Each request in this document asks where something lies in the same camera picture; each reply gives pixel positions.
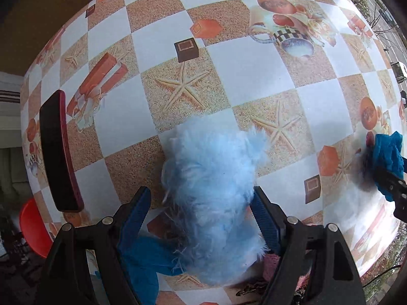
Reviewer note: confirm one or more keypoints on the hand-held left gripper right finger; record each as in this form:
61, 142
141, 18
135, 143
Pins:
264, 219

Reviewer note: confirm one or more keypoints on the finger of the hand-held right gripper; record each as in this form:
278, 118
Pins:
392, 181
401, 209

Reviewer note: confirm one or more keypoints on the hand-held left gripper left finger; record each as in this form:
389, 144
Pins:
135, 219

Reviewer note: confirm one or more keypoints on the blue scrunchie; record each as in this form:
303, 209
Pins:
386, 152
143, 260

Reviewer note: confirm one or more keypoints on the pink knitted cloth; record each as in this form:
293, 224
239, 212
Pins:
270, 262

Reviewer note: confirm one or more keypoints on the light blue fluffy cloth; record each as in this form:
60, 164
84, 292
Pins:
213, 181

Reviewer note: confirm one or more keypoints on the leopard print cloth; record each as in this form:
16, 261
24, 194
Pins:
251, 290

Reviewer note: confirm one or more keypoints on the red plastic stool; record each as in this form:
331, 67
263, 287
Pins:
35, 228

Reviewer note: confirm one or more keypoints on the checkered printed tablecloth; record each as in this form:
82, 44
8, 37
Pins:
254, 70

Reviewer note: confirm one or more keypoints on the brown cardboard sheet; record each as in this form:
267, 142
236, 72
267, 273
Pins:
47, 16

